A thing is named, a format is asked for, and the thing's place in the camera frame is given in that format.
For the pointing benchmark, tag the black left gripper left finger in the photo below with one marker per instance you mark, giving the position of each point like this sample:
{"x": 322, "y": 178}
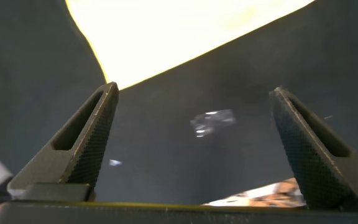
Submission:
{"x": 85, "y": 152}

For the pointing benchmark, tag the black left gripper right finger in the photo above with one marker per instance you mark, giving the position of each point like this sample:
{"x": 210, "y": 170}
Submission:
{"x": 315, "y": 165}

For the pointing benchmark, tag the yellow towel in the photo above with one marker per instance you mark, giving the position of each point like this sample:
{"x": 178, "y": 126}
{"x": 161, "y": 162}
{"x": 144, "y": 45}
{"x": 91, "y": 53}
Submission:
{"x": 166, "y": 37}

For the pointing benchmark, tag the black table cloth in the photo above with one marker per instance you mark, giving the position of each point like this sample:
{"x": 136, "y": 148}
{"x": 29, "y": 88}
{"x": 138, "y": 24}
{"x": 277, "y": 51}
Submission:
{"x": 182, "y": 171}

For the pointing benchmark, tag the crumpled silver foil scrap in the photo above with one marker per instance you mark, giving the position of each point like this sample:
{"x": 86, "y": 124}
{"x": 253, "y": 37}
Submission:
{"x": 213, "y": 123}

